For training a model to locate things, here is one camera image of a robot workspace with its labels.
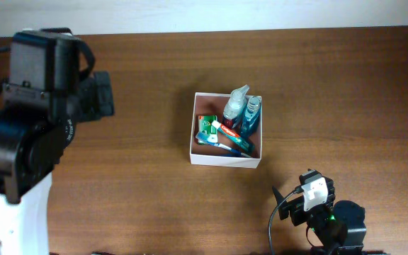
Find blue disposable razor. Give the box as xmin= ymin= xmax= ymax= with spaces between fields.
xmin=220 ymin=153 xmax=243 ymax=157

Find green red toothpaste tube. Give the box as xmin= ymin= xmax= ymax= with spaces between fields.
xmin=212 ymin=120 xmax=254 ymax=154

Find teal mouthwash bottle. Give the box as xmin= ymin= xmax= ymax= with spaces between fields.
xmin=240 ymin=96 xmax=262 ymax=138

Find blue white toothbrush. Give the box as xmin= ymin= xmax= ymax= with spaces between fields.
xmin=195 ymin=132 xmax=251 ymax=158

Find clear foaming soap pump bottle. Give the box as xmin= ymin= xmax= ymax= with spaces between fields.
xmin=222 ymin=84 xmax=250 ymax=129

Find green white soap box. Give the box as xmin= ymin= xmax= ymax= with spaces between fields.
xmin=198 ymin=115 xmax=218 ymax=142

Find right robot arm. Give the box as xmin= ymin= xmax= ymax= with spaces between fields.
xmin=268 ymin=169 xmax=367 ymax=255

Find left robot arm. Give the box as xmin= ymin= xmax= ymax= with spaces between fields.
xmin=0 ymin=28 xmax=115 ymax=254

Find white open cardboard box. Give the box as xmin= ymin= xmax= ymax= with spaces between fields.
xmin=189 ymin=92 xmax=264 ymax=169

